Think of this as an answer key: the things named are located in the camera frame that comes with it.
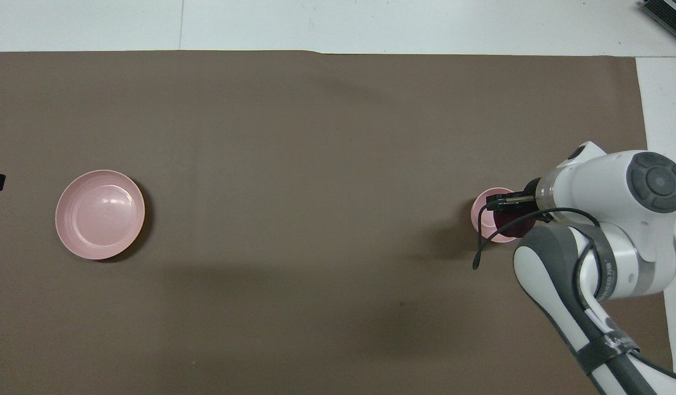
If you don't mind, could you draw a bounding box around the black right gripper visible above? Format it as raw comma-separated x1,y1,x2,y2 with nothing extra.
485,178,543,224

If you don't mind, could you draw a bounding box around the dark red apple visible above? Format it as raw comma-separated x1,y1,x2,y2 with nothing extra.
493,210,537,240

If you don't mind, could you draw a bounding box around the pink bowl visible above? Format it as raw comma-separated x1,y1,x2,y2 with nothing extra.
470,187,524,244

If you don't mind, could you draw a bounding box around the pink plate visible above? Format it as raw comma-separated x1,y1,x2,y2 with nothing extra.
55,170,146,261

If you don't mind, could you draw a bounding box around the brown table mat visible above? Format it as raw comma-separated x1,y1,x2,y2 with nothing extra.
0,50,676,395

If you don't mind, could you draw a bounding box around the grey ribbed metal device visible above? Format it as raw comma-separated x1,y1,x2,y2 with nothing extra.
639,0,676,35

